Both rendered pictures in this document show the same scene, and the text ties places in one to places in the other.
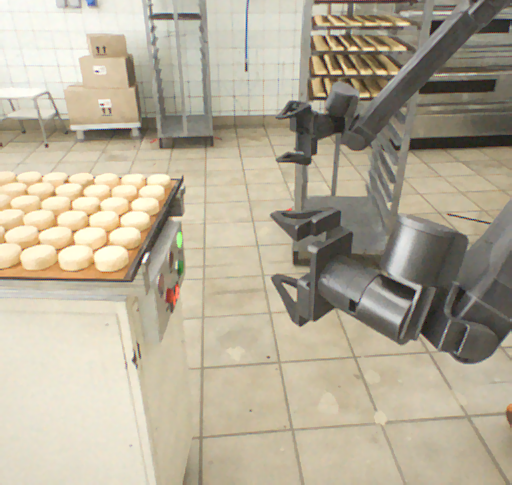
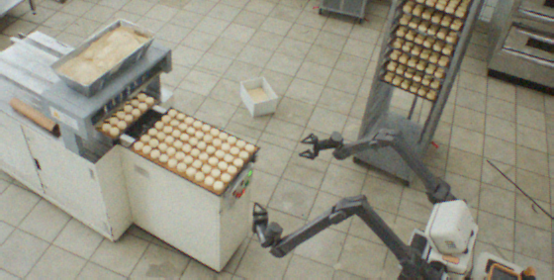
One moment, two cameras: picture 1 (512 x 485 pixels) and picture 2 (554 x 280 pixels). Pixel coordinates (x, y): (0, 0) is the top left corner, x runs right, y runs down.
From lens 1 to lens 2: 193 cm
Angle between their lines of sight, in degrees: 22
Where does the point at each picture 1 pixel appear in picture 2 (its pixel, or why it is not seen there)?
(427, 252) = (270, 233)
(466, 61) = not seen: outside the picture
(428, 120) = (535, 68)
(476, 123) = not seen: outside the picture
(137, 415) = (217, 227)
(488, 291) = (282, 245)
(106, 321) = (213, 200)
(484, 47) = not seen: outside the picture
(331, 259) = (259, 223)
